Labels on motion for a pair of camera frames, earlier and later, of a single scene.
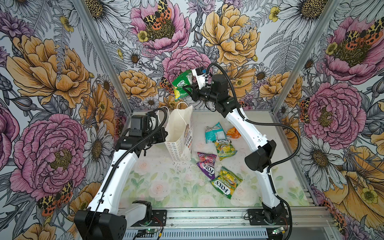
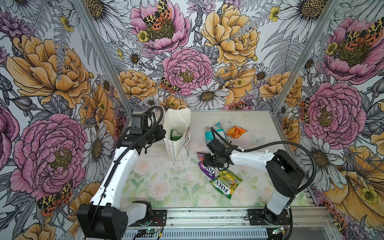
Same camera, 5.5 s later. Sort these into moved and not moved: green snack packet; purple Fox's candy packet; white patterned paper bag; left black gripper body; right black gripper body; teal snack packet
Moved: green snack packet; right black gripper body
Not moved: white patterned paper bag; purple Fox's candy packet; teal snack packet; left black gripper body
